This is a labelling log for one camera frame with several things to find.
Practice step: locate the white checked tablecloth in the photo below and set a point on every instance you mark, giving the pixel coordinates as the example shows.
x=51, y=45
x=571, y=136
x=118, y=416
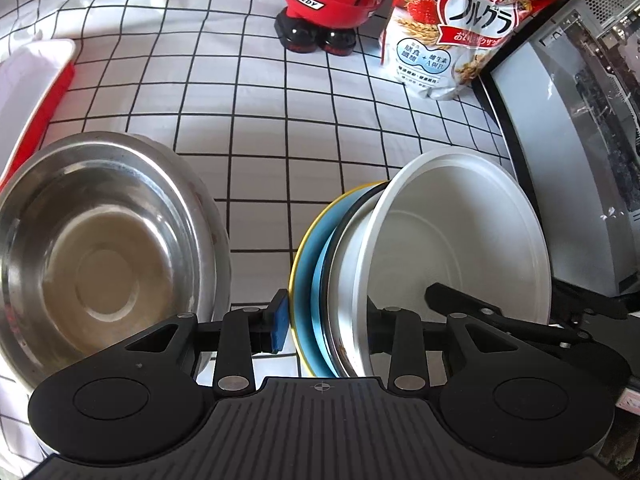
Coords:
x=225, y=110

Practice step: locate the white bowl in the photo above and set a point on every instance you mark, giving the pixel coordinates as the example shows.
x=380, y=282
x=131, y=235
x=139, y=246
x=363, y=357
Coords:
x=450, y=240

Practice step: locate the red cereal bag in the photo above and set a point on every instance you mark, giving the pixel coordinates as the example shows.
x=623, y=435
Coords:
x=450, y=25

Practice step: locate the red rectangular dish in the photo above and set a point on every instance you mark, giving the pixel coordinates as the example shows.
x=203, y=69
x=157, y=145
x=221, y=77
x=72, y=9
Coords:
x=30, y=90

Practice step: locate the glass-sided computer case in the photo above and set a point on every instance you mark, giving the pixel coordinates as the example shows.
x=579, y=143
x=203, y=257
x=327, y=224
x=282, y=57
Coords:
x=575, y=150

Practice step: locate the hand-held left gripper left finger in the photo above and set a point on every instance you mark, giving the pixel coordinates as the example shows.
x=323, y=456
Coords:
x=280, y=320

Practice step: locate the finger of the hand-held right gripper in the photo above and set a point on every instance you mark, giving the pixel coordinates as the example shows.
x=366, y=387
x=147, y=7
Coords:
x=480, y=305

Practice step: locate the stainless steel bowl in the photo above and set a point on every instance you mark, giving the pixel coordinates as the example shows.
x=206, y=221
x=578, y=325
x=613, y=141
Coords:
x=100, y=255

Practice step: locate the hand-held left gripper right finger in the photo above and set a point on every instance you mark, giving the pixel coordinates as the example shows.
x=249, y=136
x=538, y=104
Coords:
x=406, y=342

